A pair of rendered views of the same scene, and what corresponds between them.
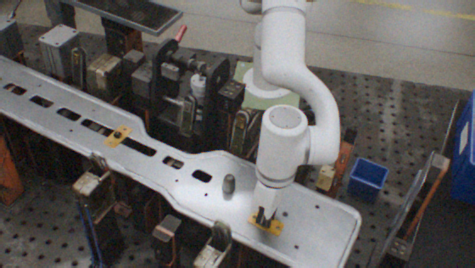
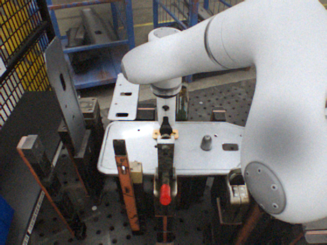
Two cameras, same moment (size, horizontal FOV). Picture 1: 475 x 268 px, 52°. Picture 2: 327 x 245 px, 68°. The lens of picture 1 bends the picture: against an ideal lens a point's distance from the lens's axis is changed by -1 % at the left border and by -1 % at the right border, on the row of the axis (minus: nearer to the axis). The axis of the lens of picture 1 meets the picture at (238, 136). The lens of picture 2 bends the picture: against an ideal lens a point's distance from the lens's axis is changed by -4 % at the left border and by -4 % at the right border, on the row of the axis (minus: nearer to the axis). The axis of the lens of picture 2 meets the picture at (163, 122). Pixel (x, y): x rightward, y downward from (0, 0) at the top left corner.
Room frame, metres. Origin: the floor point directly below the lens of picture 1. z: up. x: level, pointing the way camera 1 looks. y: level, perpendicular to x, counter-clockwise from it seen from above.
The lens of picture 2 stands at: (1.18, -0.31, 1.60)
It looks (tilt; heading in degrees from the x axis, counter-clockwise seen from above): 44 degrees down; 157
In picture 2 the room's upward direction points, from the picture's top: straight up
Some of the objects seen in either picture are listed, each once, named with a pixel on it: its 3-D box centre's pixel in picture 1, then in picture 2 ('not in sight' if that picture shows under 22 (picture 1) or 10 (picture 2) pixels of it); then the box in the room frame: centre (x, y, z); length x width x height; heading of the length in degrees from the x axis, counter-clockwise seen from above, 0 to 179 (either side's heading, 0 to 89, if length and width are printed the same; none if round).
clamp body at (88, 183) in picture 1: (100, 220); not in sight; (0.72, 0.34, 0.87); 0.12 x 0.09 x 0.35; 156
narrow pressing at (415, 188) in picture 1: (399, 217); (69, 101); (0.60, -0.34, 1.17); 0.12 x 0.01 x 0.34; 156
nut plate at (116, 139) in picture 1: (117, 135); not in sight; (0.90, 0.32, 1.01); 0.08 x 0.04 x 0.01; 155
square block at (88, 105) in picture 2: not in sight; (94, 140); (0.48, -0.30, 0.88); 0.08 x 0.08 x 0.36; 66
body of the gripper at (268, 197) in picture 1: (272, 187); (165, 101); (0.67, -0.08, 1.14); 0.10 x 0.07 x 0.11; 156
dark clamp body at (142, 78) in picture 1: (153, 119); not in sight; (1.10, 0.27, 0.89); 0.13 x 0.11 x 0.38; 156
